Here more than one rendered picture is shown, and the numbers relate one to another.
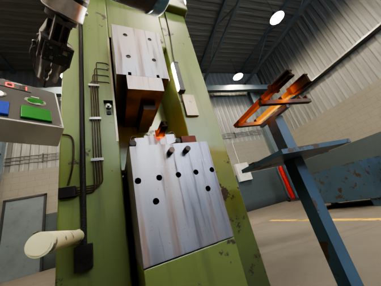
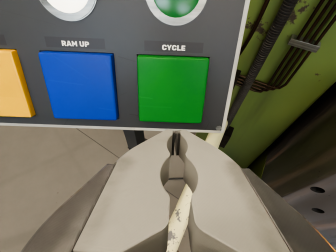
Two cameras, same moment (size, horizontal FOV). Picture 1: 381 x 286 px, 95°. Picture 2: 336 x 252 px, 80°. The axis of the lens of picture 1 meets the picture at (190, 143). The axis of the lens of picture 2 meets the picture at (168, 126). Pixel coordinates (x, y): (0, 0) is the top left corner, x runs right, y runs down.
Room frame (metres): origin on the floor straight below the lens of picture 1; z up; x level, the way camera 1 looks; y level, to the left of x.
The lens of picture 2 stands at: (0.36, 0.34, 1.18)
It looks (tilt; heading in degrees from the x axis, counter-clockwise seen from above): 58 degrees down; 51
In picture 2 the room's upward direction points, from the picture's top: 3 degrees clockwise
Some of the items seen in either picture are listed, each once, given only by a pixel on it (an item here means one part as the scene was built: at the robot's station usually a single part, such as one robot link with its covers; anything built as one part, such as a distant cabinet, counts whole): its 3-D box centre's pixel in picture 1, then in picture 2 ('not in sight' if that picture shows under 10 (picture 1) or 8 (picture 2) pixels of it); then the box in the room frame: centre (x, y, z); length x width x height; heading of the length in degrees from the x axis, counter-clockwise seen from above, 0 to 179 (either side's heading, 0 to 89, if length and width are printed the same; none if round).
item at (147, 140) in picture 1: (148, 156); not in sight; (0.97, 0.26, 0.96); 0.42 x 0.20 x 0.09; 27
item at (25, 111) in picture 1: (36, 115); (171, 90); (0.46, 0.46, 1.01); 0.07 x 0.05 x 0.07; 142
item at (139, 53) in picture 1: (142, 76); not in sight; (0.99, 0.22, 1.56); 0.42 x 0.39 x 0.40; 27
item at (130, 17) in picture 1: (132, 45); not in sight; (1.13, 0.29, 2.06); 0.44 x 0.41 x 0.47; 27
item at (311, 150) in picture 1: (291, 156); not in sight; (0.87, -0.47, 0.74); 0.40 x 0.30 x 0.02; 110
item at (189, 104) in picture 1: (190, 105); not in sight; (1.04, -0.06, 1.27); 0.09 x 0.02 x 0.17; 117
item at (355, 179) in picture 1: (343, 185); not in sight; (3.74, -2.70, 0.36); 1.21 x 0.81 x 0.72; 26
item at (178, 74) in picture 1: (170, 45); not in sight; (1.02, -0.04, 1.83); 0.07 x 0.04 x 0.90; 117
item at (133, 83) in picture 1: (140, 105); not in sight; (0.97, 0.26, 1.32); 0.42 x 0.20 x 0.10; 27
